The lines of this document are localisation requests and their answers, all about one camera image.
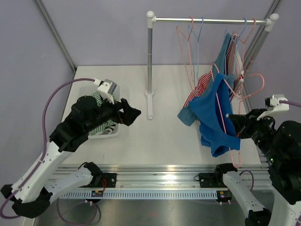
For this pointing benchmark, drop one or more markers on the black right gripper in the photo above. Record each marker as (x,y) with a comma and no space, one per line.
(243,123)

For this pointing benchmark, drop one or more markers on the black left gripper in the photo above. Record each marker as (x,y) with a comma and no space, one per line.
(130,113)

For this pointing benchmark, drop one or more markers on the bright blue tank top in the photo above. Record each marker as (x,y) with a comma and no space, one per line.
(213,110)

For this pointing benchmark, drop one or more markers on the green white striped tank top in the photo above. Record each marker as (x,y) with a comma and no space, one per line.
(106,128)

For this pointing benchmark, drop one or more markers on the pink plastic hanger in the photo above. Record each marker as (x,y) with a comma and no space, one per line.
(236,100)
(247,40)
(184,44)

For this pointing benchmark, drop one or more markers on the teal blue tank top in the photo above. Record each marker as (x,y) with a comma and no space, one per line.
(186,115)

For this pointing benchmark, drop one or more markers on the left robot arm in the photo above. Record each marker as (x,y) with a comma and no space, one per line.
(30,195)

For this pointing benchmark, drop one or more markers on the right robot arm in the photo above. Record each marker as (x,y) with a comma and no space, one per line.
(282,149)

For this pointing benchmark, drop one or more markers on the red white striped tank top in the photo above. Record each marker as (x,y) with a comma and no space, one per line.
(227,62)

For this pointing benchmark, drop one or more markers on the white plastic basket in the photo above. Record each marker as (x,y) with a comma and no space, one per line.
(87,90)

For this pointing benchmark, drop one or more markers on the white metal clothes rack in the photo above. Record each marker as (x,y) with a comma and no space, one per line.
(268,24)

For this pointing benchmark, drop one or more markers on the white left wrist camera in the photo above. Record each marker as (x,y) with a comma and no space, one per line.
(106,89)

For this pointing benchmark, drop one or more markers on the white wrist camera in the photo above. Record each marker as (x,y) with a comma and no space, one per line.
(274,107)
(106,89)

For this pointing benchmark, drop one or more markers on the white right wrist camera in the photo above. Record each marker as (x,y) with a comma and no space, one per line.
(274,107)

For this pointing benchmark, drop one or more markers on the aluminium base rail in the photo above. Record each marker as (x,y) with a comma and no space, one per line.
(163,177)

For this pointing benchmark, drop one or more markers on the white slotted cable duct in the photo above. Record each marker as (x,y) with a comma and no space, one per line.
(143,194)

